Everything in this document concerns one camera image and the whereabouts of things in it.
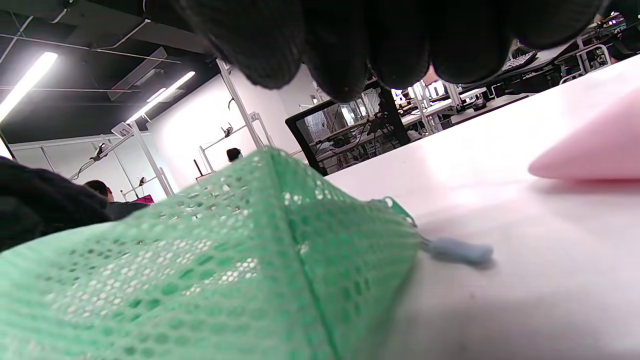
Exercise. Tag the person's right hand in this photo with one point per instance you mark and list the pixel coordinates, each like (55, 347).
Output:
(400, 35)

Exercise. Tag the pink cleansing milk bottle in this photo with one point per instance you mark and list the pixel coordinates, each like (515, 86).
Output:
(595, 145)

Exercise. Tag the green mesh toiletry bag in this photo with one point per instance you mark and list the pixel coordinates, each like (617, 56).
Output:
(250, 275)

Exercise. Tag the black keyboard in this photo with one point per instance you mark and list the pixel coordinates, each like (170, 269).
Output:
(520, 61)

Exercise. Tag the dark side table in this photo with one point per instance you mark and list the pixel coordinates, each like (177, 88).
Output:
(530, 80)

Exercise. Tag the ceiling light tube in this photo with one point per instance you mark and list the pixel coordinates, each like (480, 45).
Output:
(27, 82)
(162, 95)

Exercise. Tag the aluminium post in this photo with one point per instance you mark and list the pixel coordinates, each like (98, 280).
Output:
(240, 102)

